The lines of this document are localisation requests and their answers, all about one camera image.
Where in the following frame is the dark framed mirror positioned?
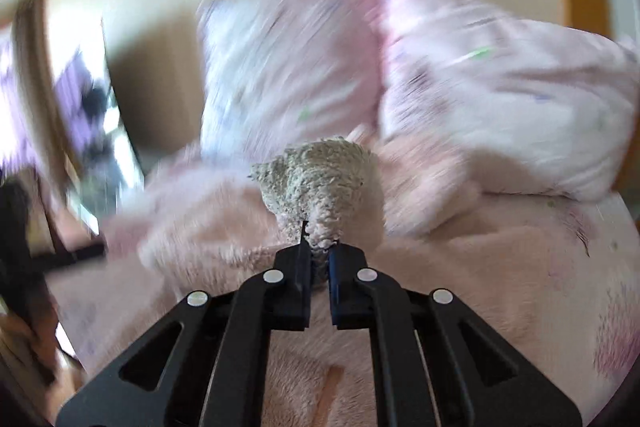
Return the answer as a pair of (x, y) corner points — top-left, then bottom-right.
(53, 20), (144, 234)

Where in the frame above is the pink floral bed sheet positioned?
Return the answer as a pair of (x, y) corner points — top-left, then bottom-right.
(44, 185), (640, 427)

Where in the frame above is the pink floral pillow far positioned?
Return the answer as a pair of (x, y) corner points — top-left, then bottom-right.
(198, 0), (382, 164)

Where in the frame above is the pink floral pillow near window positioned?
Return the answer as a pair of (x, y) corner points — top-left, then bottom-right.
(364, 0), (639, 200)

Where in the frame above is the pink fluffy fleece garment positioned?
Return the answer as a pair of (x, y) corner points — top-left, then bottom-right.
(102, 120), (551, 427)

